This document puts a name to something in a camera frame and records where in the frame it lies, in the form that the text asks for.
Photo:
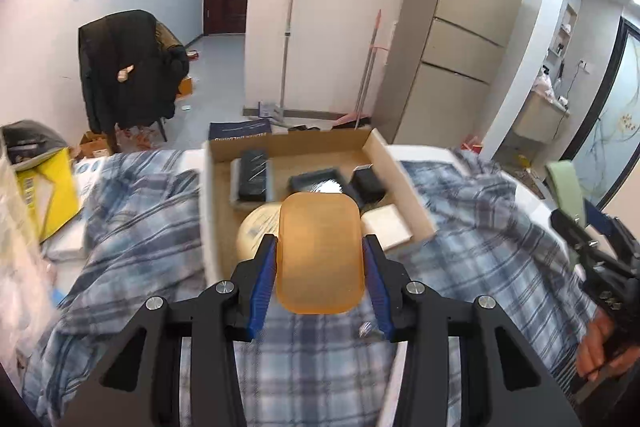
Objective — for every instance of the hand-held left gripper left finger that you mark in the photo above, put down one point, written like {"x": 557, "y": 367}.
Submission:
{"x": 262, "y": 287}

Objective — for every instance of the white square box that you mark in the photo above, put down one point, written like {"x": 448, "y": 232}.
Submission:
{"x": 387, "y": 224}

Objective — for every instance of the cream sink cabinet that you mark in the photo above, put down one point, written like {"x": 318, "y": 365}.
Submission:
{"x": 537, "y": 119}

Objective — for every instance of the grey plastic bag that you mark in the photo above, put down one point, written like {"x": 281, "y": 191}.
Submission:
{"x": 30, "y": 137}

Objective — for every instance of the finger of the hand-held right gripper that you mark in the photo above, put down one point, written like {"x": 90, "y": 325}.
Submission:
{"x": 570, "y": 229}
{"x": 602, "y": 219}

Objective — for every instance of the person's right hand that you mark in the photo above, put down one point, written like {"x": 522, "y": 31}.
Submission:
{"x": 595, "y": 347}

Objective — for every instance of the small shiny wrapper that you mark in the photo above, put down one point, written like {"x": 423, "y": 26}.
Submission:
{"x": 366, "y": 330}

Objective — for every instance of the orange cardboard box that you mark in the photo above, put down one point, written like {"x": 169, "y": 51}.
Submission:
{"x": 185, "y": 88}

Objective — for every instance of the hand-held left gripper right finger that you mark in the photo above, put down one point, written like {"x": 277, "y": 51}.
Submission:
{"x": 377, "y": 287}

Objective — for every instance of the black jacket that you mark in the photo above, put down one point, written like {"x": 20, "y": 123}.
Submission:
{"x": 125, "y": 72}

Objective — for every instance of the wall niche shelf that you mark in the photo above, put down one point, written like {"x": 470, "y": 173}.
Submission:
{"x": 562, "y": 34}

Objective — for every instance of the translucent orange plate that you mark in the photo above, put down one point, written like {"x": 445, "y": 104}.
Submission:
{"x": 320, "y": 252}

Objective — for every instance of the yellow bag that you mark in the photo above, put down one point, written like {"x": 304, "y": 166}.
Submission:
{"x": 55, "y": 192}

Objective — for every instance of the dark blue bag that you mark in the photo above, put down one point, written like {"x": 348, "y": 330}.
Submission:
{"x": 240, "y": 130}

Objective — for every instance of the pink broom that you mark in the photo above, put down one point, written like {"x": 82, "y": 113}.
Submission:
{"x": 347, "y": 121}

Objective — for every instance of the red box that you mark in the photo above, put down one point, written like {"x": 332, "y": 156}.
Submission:
{"x": 472, "y": 144}

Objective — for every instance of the pink dustpan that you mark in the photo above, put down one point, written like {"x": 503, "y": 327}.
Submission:
{"x": 363, "y": 121}

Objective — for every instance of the wooden chair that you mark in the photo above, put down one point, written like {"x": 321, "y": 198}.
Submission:
{"x": 163, "y": 131}

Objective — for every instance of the white tissue packet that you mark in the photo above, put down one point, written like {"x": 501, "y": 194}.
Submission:
{"x": 92, "y": 174}

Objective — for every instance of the white plastic bag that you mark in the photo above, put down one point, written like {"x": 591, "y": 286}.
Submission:
{"x": 20, "y": 267}

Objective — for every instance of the green card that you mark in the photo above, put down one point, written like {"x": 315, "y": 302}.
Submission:
{"x": 565, "y": 192}

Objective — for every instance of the beige refrigerator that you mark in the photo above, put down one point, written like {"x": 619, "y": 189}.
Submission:
{"x": 465, "y": 32}

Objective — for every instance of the black square frame box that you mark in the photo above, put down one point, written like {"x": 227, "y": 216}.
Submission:
{"x": 312, "y": 182}

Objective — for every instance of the black rectangular case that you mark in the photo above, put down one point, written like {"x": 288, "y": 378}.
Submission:
{"x": 252, "y": 177}

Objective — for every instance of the black item on floor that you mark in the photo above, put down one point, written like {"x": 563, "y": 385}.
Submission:
{"x": 302, "y": 128}

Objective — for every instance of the small blue white box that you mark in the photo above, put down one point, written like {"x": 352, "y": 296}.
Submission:
{"x": 270, "y": 110}

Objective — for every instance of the brown cardboard box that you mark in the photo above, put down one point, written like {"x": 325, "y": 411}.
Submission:
{"x": 96, "y": 146}

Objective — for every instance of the frosted glass sliding door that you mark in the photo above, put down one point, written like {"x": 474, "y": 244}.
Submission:
{"x": 610, "y": 132}

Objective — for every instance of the blue plaid shirt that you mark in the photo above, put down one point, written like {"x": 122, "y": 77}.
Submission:
{"x": 150, "y": 232}

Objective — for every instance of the small black box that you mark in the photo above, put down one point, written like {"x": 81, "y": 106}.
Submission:
{"x": 370, "y": 187}

